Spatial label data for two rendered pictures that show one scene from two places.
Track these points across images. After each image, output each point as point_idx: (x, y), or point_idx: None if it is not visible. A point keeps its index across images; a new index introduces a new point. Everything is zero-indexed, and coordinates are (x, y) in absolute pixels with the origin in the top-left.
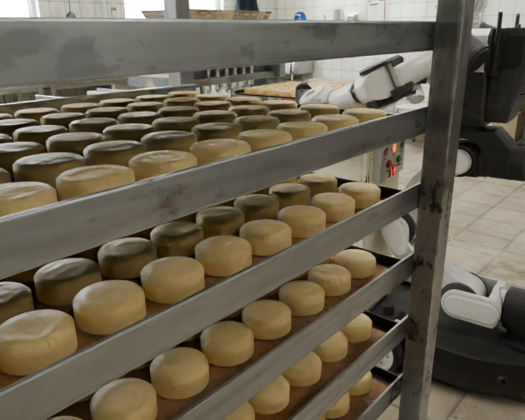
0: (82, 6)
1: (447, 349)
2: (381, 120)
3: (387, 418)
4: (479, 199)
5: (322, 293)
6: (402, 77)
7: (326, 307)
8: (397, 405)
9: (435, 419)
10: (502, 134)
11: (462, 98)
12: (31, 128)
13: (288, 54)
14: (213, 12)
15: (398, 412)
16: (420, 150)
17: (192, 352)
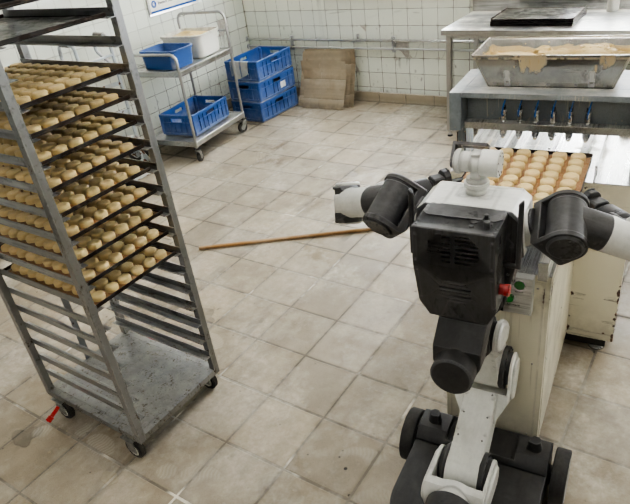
0: None
1: (401, 475)
2: (36, 208)
3: (351, 462)
4: None
5: (56, 248)
6: (334, 206)
7: (58, 253)
8: (370, 469)
9: (358, 496)
10: (456, 328)
11: (49, 215)
12: None
13: (3, 183)
14: (508, 58)
15: (361, 470)
16: None
17: (34, 236)
